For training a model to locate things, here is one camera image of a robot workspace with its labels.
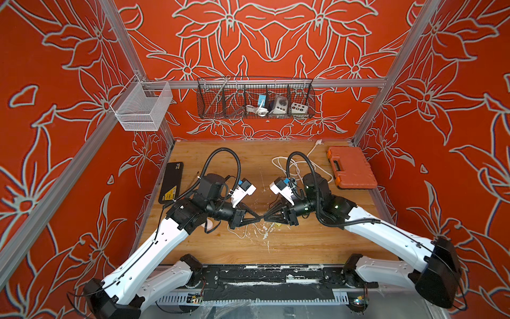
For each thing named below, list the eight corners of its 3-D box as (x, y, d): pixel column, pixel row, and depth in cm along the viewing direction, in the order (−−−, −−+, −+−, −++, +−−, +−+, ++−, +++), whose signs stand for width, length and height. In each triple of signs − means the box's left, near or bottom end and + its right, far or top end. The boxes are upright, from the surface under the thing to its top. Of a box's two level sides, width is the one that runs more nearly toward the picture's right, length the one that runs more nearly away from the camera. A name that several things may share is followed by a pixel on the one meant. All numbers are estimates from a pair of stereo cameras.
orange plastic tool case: (338, 189, 99) (341, 184, 95) (325, 152, 116) (328, 146, 112) (375, 189, 99) (379, 184, 95) (357, 151, 115) (360, 146, 112)
